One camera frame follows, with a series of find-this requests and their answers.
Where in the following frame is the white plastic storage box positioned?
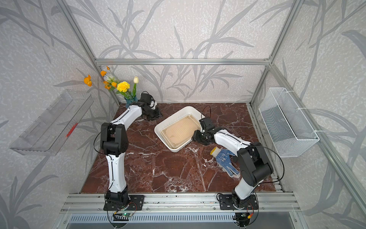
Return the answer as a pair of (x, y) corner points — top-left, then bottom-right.
(154, 106), (204, 153)

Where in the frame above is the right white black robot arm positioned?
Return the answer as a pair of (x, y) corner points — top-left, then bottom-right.
(192, 117), (274, 208)

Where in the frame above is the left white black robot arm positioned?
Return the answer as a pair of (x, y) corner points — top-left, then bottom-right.
(100, 93), (161, 206)

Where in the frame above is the beige stationery paper stack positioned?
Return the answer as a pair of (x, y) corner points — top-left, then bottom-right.
(160, 114), (201, 149)

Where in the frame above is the blue glass vase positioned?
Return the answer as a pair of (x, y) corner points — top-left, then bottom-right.
(125, 96), (138, 108)

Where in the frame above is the blue dotted work glove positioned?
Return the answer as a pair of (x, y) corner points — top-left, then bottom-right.
(210, 147), (240, 177)

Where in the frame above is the yellow orange flower bouquet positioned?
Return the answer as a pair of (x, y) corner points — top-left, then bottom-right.
(100, 66), (139, 100)

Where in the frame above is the red pen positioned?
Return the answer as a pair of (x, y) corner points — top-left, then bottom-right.
(66, 123), (78, 137)

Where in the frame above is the right circuit board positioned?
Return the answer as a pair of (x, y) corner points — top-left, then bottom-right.
(233, 212), (253, 223)

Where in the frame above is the circuit board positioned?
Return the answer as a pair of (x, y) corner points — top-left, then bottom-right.
(112, 211), (135, 221)
(233, 212), (253, 223)

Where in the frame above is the left circuit board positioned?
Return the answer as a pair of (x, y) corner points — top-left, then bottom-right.
(112, 211), (135, 221)

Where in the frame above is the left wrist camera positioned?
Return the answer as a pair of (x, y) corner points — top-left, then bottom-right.
(139, 92), (153, 106)

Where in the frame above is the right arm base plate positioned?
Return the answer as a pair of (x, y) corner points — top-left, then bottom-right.
(216, 193), (259, 210)

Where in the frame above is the white wire mesh basket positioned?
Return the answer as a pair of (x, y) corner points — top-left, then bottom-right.
(259, 87), (319, 157)

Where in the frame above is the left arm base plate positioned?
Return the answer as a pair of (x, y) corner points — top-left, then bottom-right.
(104, 194), (145, 211)

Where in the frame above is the clear plastic wall shelf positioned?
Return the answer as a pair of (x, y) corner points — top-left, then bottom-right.
(10, 90), (94, 156)

